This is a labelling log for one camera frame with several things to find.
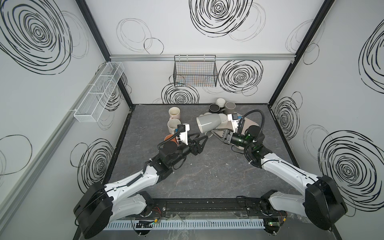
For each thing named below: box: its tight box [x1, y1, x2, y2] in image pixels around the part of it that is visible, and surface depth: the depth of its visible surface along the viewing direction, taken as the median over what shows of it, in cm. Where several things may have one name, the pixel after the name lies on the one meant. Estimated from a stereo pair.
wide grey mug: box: [224, 101, 236, 114], surface depth 107 cm
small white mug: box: [216, 98, 226, 108], surface depth 111 cm
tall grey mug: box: [196, 113, 222, 134], surface depth 69 cm
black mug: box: [208, 103, 222, 114], surface depth 107 cm
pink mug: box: [168, 106, 181, 121], surface depth 105 cm
